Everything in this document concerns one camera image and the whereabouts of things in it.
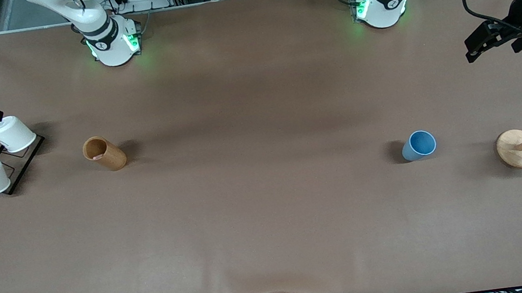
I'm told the blue plastic cup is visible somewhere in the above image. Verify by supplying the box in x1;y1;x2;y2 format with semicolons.
399;128;439;164

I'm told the brown cylindrical holder cup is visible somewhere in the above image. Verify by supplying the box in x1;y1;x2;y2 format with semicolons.
81;132;129;176

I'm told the brown table mat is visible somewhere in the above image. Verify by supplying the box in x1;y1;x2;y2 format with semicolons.
0;0;522;293

